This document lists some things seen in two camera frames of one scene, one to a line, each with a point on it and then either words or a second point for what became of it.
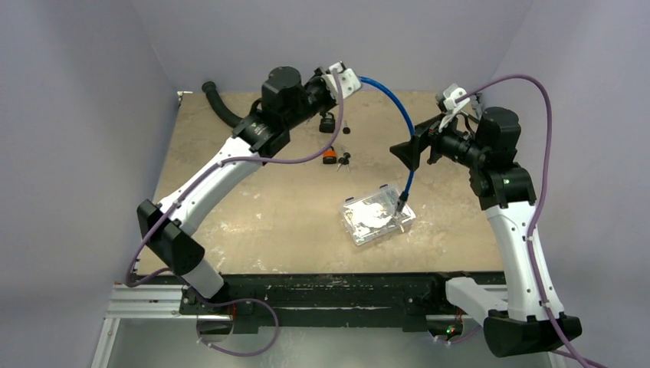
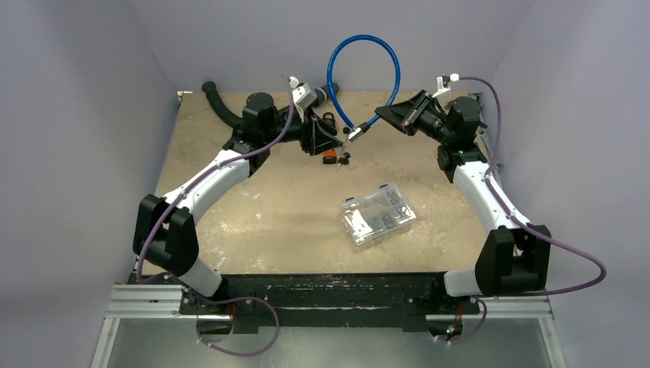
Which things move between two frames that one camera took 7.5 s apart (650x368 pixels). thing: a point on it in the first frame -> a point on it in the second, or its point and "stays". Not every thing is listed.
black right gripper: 421,144 -> 415,115
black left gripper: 318,80 -> 316,135
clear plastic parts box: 370,215 stays
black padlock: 327,125 stays
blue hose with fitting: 405,195 -> 356,134
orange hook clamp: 329,158 stays
